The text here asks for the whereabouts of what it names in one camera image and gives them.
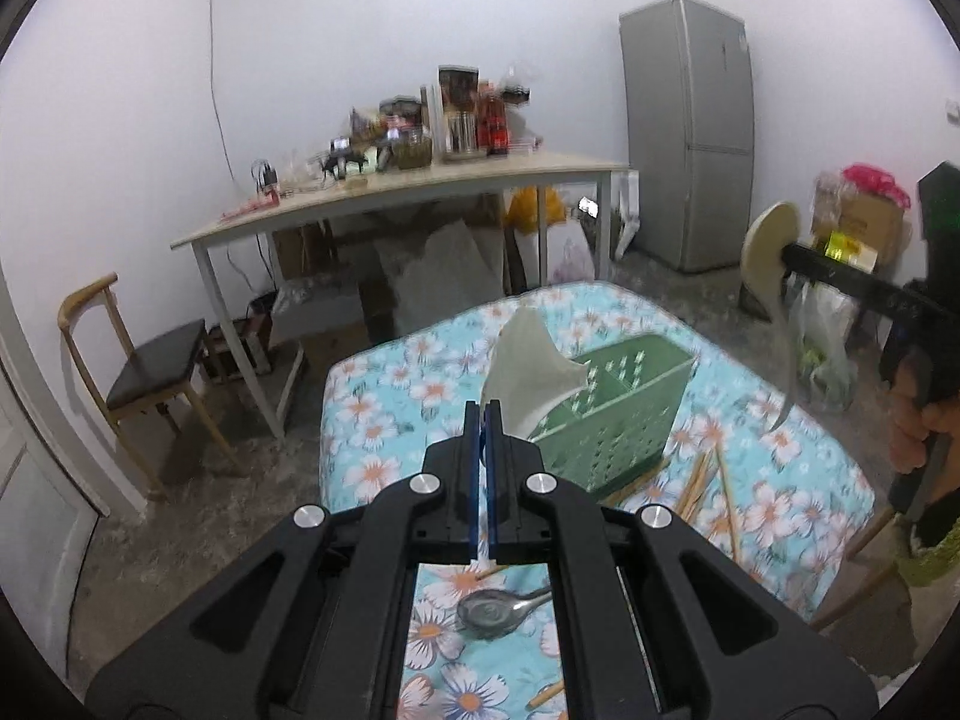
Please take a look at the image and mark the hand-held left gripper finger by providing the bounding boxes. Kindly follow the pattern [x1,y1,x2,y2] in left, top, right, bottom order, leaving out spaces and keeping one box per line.
[484,401,878,720]
[86,401,485,720]

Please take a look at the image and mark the red bottle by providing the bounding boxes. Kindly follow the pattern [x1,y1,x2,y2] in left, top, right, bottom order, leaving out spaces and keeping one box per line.
[480,86,511,158]

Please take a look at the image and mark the light wooden desk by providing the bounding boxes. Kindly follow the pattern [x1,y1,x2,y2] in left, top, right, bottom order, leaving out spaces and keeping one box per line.
[169,150,635,440]

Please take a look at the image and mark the white plastic bag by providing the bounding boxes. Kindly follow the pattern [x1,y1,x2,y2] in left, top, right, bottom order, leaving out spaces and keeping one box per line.
[791,281,860,410]

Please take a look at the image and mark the floral tablecloth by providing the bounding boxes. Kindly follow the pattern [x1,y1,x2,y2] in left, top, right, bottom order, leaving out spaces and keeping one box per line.
[321,281,877,720]

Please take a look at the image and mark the black box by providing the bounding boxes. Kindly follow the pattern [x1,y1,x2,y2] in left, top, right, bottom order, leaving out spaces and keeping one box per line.
[439,66,481,113]

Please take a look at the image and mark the glass jar with green contents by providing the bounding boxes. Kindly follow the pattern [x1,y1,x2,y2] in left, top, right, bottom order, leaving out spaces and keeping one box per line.
[394,131,434,170]

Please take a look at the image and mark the metal canister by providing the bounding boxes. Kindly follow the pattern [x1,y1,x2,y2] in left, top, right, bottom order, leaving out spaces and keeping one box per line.
[442,109,485,162]

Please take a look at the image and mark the black handheld device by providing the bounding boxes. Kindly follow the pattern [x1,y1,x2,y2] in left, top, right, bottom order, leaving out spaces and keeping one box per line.
[319,139,372,177]

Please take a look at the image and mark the white door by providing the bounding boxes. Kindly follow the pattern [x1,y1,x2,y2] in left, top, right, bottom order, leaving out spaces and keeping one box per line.
[0,262,143,691]

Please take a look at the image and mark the wooden chair with black seat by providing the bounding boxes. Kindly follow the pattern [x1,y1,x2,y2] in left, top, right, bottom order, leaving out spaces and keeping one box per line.
[56,272,241,500]

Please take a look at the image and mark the colourful snack bag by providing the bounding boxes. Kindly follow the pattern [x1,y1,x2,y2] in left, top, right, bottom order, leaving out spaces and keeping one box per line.
[349,109,391,143]

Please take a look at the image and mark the metal spoon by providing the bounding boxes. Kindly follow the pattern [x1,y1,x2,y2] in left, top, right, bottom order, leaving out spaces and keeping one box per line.
[456,586,556,642]

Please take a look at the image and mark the person's right hand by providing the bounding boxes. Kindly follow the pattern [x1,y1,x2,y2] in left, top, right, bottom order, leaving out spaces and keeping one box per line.
[891,351,960,477]

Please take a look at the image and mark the green plastic utensil basket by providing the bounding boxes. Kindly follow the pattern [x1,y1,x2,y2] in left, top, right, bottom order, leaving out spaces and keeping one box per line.
[525,337,695,500]

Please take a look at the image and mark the grey sack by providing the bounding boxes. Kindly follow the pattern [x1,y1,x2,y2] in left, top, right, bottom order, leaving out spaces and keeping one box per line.
[375,221,503,338]

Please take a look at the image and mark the brown cardboard box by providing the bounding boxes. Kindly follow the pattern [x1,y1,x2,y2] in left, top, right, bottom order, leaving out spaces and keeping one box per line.
[271,223,335,280]

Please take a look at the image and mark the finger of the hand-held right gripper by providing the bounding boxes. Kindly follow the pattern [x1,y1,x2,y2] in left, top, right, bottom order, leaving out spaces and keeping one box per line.
[781,240,935,327]

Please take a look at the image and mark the open cardboard box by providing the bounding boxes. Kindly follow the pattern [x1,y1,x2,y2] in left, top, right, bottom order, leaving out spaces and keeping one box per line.
[814,172,908,271]

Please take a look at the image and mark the yellow bag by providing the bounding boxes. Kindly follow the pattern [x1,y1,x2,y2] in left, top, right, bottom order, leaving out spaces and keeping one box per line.
[502,186,565,230]

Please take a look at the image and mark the grey refrigerator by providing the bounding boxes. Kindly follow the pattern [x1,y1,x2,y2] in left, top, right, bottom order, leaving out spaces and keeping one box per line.
[619,0,755,275]

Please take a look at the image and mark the small brown stool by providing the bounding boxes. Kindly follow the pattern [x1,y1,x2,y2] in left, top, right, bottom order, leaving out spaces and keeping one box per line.
[204,313,272,385]

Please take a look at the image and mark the yellow-green package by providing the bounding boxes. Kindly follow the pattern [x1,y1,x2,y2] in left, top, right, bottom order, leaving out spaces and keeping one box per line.
[825,232,878,275]

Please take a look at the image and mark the pale pink plastic bag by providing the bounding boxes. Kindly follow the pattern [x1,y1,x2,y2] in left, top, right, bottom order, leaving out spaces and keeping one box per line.
[551,236,597,286]

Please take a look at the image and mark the wooden table leg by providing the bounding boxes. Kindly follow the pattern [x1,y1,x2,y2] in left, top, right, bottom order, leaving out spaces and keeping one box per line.
[810,506,901,631]

